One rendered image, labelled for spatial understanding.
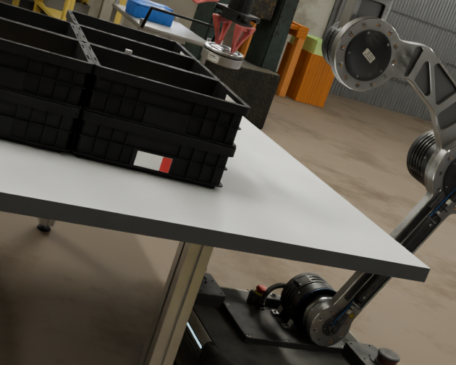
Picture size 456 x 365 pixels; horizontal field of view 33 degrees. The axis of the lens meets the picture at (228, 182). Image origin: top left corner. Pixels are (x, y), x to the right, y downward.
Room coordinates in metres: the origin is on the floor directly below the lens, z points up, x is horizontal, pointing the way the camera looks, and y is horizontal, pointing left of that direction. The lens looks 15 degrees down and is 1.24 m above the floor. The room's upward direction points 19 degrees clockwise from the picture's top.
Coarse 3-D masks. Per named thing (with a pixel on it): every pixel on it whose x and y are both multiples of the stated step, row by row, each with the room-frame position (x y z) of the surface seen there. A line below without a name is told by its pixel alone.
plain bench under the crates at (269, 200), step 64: (256, 128) 2.90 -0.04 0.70; (0, 192) 1.40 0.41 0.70; (64, 192) 1.52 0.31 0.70; (128, 192) 1.66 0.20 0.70; (192, 192) 1.82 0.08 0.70; (256, 192) 2.02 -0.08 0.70; (320, 192) 2.26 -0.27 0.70; (192, 256) 1.65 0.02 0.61; (320, 256) 1.73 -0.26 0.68; (384, 256) 1.84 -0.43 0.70
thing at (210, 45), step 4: (208, 44) 1.93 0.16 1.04; (212, 44) 1.94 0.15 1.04; (208, 48) 1.91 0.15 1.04; (212, 48) 1.90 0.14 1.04; (216, 48) 1.92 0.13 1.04; (216, 52) 1.89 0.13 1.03; (220, 52) 1.89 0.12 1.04; (224, 52) 1.90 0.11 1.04; (228, 52) 1.92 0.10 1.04; (236, 52) 1.97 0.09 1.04; (232, 56) 1.90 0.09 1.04; (236, 56) 1.91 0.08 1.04; (240, 56) 1.92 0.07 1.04
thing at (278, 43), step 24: (264, 0) 6.51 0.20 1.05; (288, 0) 6.71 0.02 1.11; (192, 24) 6.36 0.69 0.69; (264, 24) 6.77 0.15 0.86; (288, 24) 6.78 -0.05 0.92; (192, 48) 6.29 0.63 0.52; (264, 48) 6.70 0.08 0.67; (216, 72) 6.16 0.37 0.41; (240, 72) 6.32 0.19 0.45; (264, 72) 6.51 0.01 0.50; (240, 96) 6.38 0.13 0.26; (264, 96) 6.56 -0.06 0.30; (264, 120) 6.63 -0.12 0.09
